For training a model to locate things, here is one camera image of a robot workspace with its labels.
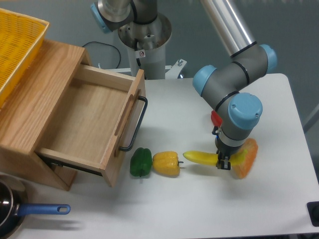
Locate yellow toy banana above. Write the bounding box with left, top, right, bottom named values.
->
left=183, top=149, right=255, bottom=166

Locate wooden drawer cabinet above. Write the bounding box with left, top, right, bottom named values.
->
left=0, top=39, right=91, bottom=191

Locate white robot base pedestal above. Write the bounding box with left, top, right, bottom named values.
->
left=118, top=13, right=187, bottom=80

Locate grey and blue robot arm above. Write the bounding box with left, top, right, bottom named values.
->
left=90, top=0, right=277, bottom=170

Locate orange toy fruit wedge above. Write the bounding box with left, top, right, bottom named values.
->
left=230, top=138, right=258, bottom=179

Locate black pan with blue handle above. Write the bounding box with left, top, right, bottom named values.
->
left=0, top=175, right=71, bottom=239

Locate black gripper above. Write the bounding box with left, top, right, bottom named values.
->
left=212, top=126, right=246, bottom=170

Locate black cable on floor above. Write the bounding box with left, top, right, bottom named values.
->
left=81, top=41, right=122, bottom=69

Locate open wooden drawer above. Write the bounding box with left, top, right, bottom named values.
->
left=35, top=65, right=146, bottom=187

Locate red toy bell pepper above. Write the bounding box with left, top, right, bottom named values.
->
left=210, top=110, right=223, bottom=127

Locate green toy bell pepper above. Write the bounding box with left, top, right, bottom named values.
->
left=130, top=147, right=153, bottom=177

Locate yellow plastic basket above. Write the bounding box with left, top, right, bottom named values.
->
left=0, top=8, right=50, bottom=106

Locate black metal drawer handle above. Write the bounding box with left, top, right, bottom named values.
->
left=119, top=96, right=148, bottom=152

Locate black object at table edge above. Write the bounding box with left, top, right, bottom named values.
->
left=307, top=201, right=319, bottom=227

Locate yellow toy bell pepper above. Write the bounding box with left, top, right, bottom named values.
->
left=153, top=151, right=183, bottom=177

